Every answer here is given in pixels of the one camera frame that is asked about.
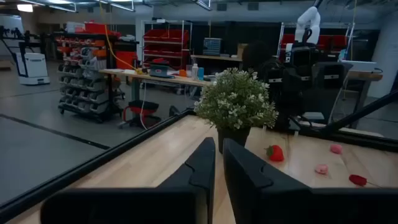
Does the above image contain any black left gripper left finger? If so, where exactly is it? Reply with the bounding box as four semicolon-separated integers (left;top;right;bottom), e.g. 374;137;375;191
40;137;216;224

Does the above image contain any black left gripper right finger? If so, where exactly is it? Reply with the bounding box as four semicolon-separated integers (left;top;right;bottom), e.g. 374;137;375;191
223;138;398;224

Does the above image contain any red toy strawberry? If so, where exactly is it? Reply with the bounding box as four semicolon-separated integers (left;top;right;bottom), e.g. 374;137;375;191
264;144;285;162

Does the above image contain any small red toy fruit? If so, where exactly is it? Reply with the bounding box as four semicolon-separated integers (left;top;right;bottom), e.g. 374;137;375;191
348;174;382;188

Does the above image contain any red and black cart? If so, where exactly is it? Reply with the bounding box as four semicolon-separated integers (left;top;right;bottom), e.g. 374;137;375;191
119;100;162;129

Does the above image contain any potted plant with white flowers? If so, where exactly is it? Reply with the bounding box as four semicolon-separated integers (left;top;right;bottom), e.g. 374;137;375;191
193;67;279;155

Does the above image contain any wooden workbench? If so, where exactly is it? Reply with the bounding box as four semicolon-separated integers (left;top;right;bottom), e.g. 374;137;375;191
99;68;215;105

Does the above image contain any blue toolbox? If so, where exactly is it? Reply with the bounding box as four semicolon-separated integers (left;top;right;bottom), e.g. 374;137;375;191
149;63;175;79

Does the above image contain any orange bin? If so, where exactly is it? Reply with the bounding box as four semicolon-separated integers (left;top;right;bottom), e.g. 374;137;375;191
115;50;139;70

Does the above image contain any blue drawer organiser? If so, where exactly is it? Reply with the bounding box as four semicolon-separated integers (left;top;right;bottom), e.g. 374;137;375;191
203;37;223;57

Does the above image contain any shelf with red bins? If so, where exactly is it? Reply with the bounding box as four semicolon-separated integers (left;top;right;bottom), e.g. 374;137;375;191
141;19;193;71
277;22;356;60

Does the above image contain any black cart with storage bins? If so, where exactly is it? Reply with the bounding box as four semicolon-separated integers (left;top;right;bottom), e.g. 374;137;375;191
55;32;126;123

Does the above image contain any grey desk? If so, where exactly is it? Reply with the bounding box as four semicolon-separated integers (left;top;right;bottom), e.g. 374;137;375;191
340;60;384;129

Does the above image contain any white wheeled machine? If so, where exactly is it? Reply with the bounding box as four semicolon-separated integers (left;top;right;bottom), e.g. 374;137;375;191
15;52;51;86

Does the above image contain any black equipment stand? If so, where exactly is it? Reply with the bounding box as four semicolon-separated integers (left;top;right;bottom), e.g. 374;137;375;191
0;26;42;77

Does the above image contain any ceiling light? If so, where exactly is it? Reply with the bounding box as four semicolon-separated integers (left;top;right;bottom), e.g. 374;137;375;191
16;3;34;13

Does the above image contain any black aluminium table frame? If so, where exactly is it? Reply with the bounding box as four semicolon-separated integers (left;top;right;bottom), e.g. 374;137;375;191
0;90;398;223

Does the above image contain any white cable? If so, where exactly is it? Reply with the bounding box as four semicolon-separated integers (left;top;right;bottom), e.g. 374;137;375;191
139;80;149;131

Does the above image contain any yellow hanging cable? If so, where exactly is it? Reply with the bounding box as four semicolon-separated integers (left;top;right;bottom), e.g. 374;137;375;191
98;0;139;72

